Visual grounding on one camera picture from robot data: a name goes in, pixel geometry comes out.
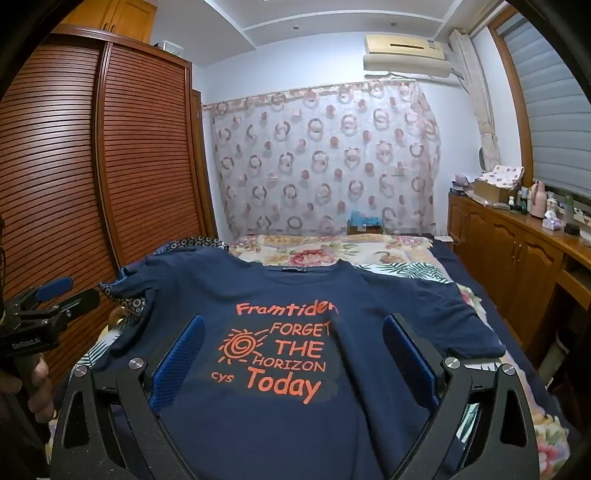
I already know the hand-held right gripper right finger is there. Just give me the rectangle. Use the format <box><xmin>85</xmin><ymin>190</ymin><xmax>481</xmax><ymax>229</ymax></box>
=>
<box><xmin>382</xmin><ymin>313</ymin><xmax>539</xmax><ymax>480</ymax></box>

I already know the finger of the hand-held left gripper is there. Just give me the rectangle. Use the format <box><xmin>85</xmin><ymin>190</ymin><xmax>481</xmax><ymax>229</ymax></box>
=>
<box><xmin>28</xmin><ymin>288</ymin><xmax>101</xmax><ymax>320</ymax></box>
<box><xmin>18</xmin><ymin>276</ymin><xmax>75</xmax><ymax>305</ymax></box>

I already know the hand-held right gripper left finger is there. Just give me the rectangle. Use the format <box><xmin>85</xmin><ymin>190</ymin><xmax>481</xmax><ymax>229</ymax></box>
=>
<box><xmin>51</xmin><ymin>314</ymin><xmax>206</xmax><ymax>480</ymax></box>

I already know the navy printed T-shirt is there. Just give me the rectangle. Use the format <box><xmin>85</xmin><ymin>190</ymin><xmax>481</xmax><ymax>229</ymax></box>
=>
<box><xmin>99</xmin><ymin>247</ymin><xmax>504</xmax><ymax>480</ymax></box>

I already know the person's left hand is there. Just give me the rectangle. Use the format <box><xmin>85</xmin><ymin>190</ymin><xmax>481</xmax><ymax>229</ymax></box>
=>
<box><xmin>0</xmin><ymin>357</ymin><xmax>55</xmax><ymax>418</ymax></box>

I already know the palm leaf blanket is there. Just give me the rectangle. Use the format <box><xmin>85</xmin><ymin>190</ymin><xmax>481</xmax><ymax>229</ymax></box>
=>
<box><xmin>78</xmin><ymin>261</ymin><xmax>509</xmax><ymax>374</ymax></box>

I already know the floral bedsheet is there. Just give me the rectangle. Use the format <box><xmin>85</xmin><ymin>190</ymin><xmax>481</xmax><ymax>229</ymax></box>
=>
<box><xmin>228</xmin><ymin>233</ymin><xmax>455</xmax><ymax>282</ymax></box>

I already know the wooden slatted wardrobe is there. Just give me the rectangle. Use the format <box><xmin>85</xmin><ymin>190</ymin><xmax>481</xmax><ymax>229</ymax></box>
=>
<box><xmin>0</xmin><ymin>32</ymin><xmax>218</xmax><ymax>393</ymax></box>

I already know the blue plastic bag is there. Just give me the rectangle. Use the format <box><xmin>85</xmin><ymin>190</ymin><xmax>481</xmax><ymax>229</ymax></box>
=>
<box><xmin>347</xmin><ymin>210</ymin><xmax>384</xmax><ymax>227</ymax></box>

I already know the wooden sideboard cabinet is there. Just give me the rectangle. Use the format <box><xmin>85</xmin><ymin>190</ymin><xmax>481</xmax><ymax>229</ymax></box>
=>
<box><xmin>447</xmin><ymin>191</ymin><xmax>591</xmax><ymax>370</ymax></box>

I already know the pastel floral quilt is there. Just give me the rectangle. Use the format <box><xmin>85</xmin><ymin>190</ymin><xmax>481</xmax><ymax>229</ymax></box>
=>
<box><xmin>531</xmin><ymin>406</ymin><xmax>573</xmax><ymax>480</ymax></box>

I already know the open cardboard box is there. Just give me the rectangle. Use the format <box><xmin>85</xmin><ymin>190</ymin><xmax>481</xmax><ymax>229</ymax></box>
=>
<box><xmin>468</xmin><ymin>178</ymin><xmax>513</xmax><ymax>204</ymax></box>

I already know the cluster of cosmetic bottles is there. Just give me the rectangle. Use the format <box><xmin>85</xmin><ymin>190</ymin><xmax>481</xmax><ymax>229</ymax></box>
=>
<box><xmin>507</xmin><ymin>188</ymin><xmax>531</xmax><ymax>216</ymax></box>

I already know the pink thermos bottle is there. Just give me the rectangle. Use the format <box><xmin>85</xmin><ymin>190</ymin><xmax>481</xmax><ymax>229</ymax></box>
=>
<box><xmin>530</xmin><ymin>181</ymin><xmax>546</xmax><ymax>217</ymax></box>

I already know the white floral cloth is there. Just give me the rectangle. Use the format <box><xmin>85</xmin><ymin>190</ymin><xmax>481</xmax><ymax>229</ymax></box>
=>
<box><xmin>478</xmin><ymin>165</ymin><xmax>525</xmax><ymax>188</ymax></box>

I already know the sheer circle-patterned curtain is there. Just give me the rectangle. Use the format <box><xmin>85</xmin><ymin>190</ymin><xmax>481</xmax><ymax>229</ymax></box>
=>
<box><xmin>203</xmin><ymin>79</ymin><xmax>441</xmax><ymax>241</ymax></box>

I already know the beige floral side curtain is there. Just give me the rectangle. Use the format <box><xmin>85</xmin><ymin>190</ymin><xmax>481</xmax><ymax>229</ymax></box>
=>
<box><xmin>450</xmin><ymin>30</ymin><xmax>502</xmax><ymax>174</ymax></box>

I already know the wooden overhead cabinet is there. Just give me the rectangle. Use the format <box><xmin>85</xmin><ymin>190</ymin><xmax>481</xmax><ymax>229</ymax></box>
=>
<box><xmin>60</xmin><ymin>0</ymin><xmax>158</xmax><ymax>44</ymax></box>

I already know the grey window blind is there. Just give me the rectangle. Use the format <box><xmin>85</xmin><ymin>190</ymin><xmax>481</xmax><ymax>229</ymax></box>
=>
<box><xmin>501</xmin><ymin>16</ymin><xmax>591</xmax><ymax>208</ymax></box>

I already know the wall air conditioner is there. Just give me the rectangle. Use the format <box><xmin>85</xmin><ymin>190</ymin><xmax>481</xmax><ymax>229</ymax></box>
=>
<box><xmin>362</xmin><ymin>33</ymin><xmax>451</xmax><ymax>79</ymax></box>

